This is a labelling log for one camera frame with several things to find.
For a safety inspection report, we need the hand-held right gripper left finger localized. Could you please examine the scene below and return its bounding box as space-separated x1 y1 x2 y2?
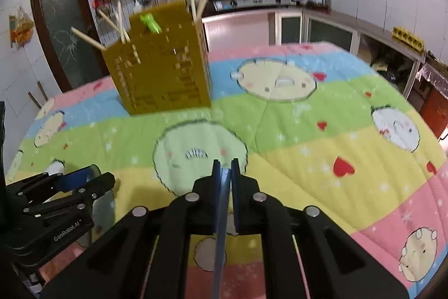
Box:
40 159 222 299

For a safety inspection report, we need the cartoon printed blanket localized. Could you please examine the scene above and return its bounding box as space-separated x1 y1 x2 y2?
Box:
5 41 448 299

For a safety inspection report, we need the yellow egg tray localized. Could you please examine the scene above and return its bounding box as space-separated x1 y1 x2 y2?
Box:
391 26 425 51

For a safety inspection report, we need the group of ceramic bowls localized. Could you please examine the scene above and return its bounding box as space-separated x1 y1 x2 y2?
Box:
289 0 330 9

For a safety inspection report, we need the blue handled utensil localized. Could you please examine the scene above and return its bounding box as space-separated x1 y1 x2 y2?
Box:
210 166 232 299

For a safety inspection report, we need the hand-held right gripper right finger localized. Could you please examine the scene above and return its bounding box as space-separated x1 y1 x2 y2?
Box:
231 158 410 299

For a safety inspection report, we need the hanging plastic bag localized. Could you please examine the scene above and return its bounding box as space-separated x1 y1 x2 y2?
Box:
9 6 36 47

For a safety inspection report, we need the wide glass cabinet door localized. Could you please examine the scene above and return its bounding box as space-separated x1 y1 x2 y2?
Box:
304 17 359 56

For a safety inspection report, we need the pink kitchen counter cabinet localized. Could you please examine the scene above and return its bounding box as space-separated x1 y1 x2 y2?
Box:
201 6 428 100

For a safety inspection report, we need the steel gas stove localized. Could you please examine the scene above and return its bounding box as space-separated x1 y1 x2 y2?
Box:
213 0 297 11

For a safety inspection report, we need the green plastic utensil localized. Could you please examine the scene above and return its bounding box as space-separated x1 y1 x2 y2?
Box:
139 13 163 35

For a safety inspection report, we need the narrow glass cabinet door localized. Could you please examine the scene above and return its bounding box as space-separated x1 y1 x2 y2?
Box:
275 12 303 45

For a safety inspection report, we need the gold perforated utensil holder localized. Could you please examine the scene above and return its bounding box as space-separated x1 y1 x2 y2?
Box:
101 0 213 117

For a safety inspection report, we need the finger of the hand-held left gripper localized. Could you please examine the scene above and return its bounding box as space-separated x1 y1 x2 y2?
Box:
24 172 116 227
7 164 102 204

